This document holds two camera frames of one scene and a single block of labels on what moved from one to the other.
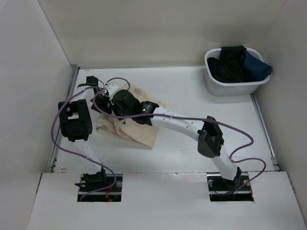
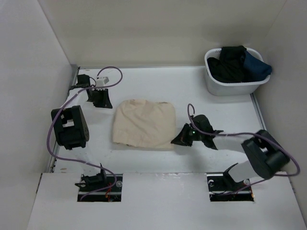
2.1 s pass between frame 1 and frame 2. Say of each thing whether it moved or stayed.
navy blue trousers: stayed
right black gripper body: moved
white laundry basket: stayed
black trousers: stayed
